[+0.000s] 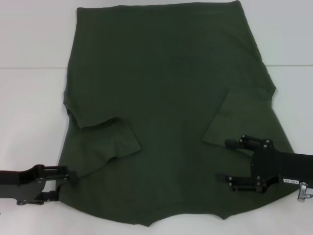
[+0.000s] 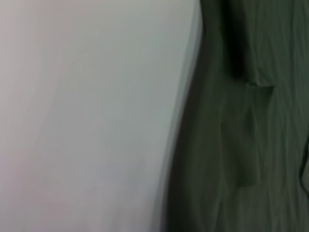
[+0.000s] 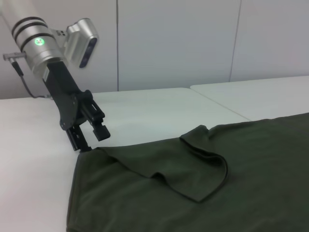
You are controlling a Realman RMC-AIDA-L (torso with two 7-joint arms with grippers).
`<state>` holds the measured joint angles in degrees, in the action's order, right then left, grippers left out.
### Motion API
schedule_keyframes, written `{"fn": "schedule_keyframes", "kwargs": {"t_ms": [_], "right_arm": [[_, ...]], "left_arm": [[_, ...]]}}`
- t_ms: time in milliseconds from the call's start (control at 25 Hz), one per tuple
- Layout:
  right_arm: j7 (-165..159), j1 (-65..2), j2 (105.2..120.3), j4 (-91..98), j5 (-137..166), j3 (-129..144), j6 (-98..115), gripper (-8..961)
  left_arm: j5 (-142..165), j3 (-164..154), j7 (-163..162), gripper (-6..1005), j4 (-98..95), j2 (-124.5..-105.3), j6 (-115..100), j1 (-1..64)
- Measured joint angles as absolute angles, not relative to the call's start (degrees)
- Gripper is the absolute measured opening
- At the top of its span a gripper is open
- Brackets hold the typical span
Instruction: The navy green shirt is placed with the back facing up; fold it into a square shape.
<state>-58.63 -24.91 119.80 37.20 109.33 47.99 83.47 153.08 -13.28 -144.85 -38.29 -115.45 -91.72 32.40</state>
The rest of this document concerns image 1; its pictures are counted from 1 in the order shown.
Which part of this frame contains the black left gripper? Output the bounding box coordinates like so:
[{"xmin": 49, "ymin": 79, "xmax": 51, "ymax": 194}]
[{"xmin": 0, "ymin": 164, "xmax": 79, "ymax": 204}]

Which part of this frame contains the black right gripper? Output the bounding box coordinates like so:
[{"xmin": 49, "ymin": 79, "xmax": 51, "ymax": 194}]
[{"xmin": 214, "ymin": 134, "xmax": 313, "ymax": 194}]

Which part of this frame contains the dark green t-shirt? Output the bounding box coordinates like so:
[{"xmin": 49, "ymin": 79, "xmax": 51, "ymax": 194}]
[{"xmin": 58, "ymin": 0, "xmax": 300, "ymax": 220}]

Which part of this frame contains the silver right cable connector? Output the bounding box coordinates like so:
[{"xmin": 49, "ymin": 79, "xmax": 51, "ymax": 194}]
[{"xmin": 296, "ymin": 181, "xmax": 313, "ymax": 203}]

